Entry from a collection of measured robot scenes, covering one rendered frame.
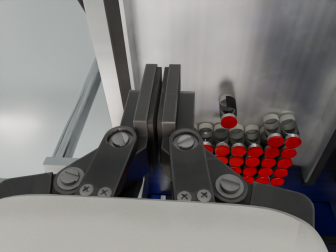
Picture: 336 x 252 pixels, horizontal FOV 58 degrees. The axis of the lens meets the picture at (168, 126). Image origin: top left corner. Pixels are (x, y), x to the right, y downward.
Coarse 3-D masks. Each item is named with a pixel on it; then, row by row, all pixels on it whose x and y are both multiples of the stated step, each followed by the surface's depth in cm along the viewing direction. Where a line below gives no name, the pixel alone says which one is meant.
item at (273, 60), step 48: (144, 0) 32; (192, 0) 32; (240, 0) 32; (288, 0) 31; (144, 48) 37; (192, 48) 36; (240, 48) 36; (288, 48) 35; (240, 96) 41; (288, 96) 40
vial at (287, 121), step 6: (288, 114) 42; (282, 120) 42; (288, 120) 41; (294, 120) 41; (282, 126) 41; (288, 126) 40; (294, 126) 40; (282, 132) 41; (288, 132) 40; (294, 132) 40; (288, 138) 39; (294, 138) 39; (288, 144) 40; (294, 144) 40
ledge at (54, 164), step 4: (44, 160) 57; (48, 160) 57; (52, 160) 57; (56, 160) 57; (60, 160) 57; (64, 160) 57; (68, 160) 57; (72, 160) 57; (44, 164) 56; (48, 164) 56; (52, 164) 56; (56, 164) 56; (60, 164) 56; (64, 164) 56; (68, 164) 56; (44, 168) 57; (48, 168) 57; (52, 168) 57; (56, 168) 57; (60, 168) 57; (56, 172) 58
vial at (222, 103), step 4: (220, 96) 41; (224, 96) 40; (232, 96) 40; (220, 100) 40; (224, 100) 40; (220, 104) 40; (224, 104) 39; (220, 108) 39; (224, 108) 39; (228, 108) 38; (232, 108) 38; (220, 112) 39; (224, 112) 38; (228, 112) 38; (232, 112) 38; (236, 112) 39; (220, 116) 39; (224, 116) 38; (220, 120) 38
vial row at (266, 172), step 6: (228, 156) 46; (258, 156) 46; (228, 162) 46; (276, 162) 45; (234, 168) 45; (240, 168) 45; (246, 168) 44; (252, 168) 44; (258, 168) 45; (264, 168) 44; (270, 168) 44; (276, 168) 44; (282, 168) 44; (246, 174) 45; (252, 174) 45; (264, 174) 45; (270, 174) 45; (276, 174) 45; (282, 174) 45
